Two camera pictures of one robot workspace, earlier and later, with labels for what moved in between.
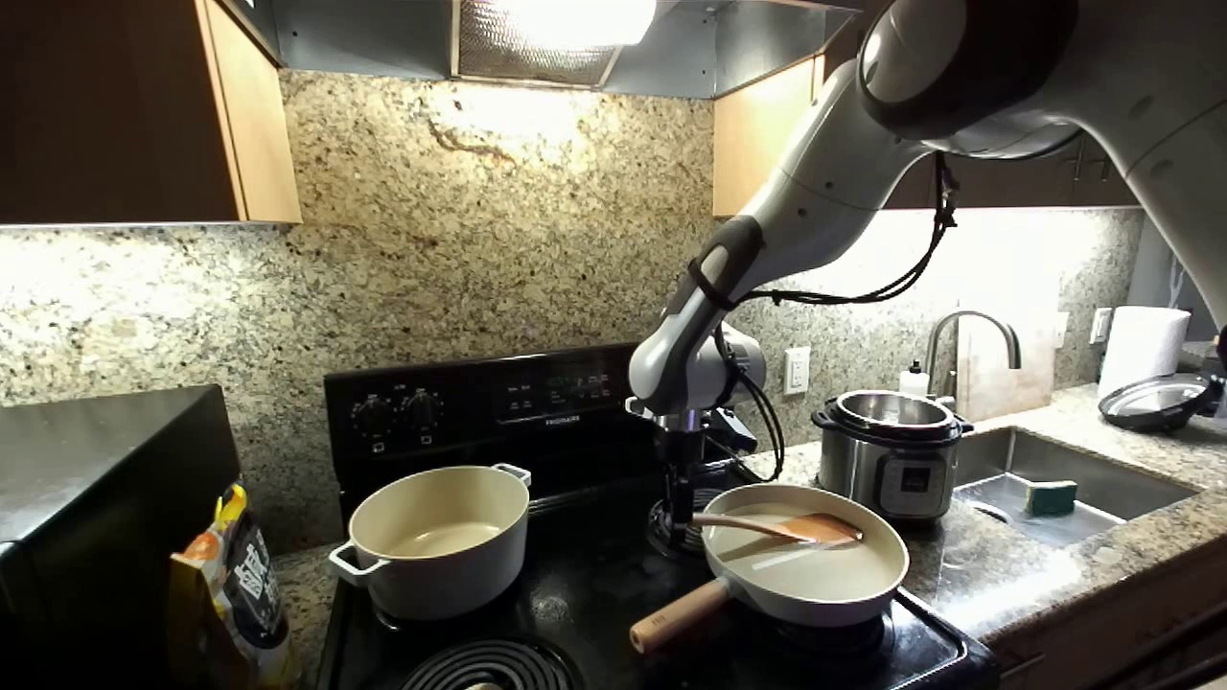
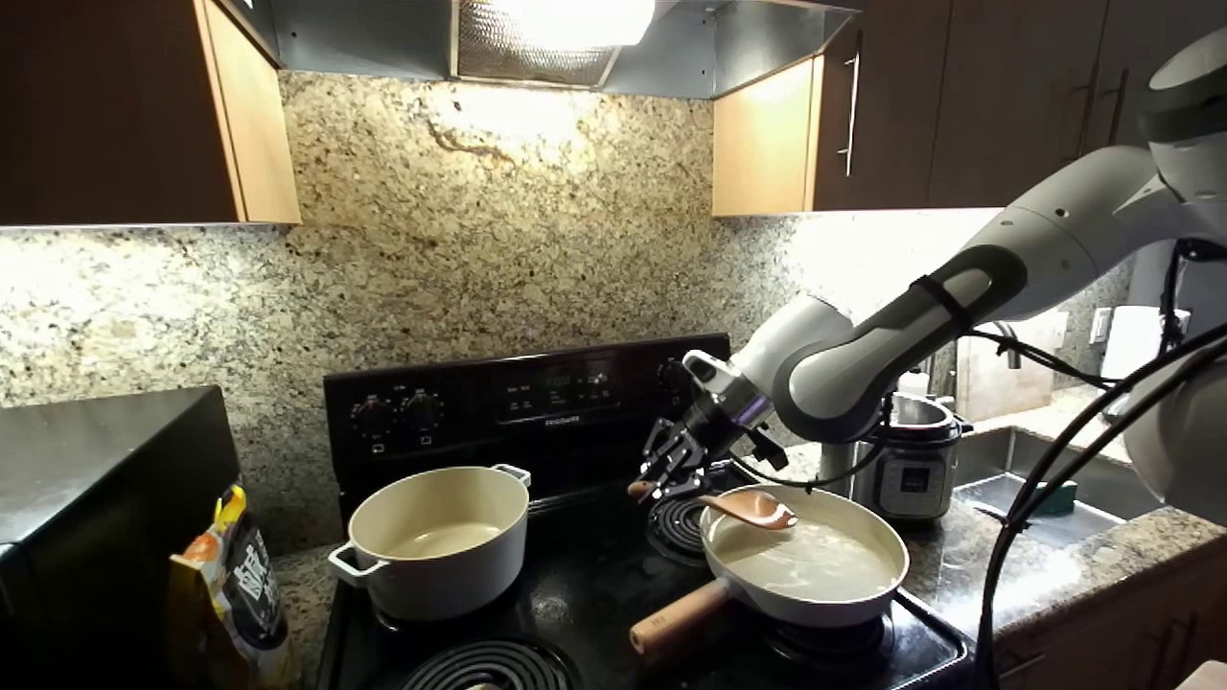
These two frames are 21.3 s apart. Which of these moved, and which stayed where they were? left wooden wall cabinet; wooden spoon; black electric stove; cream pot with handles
Moved: wooden spoon
Stayed: cream pot with handles; left wooden wall cabinet; black electric stove
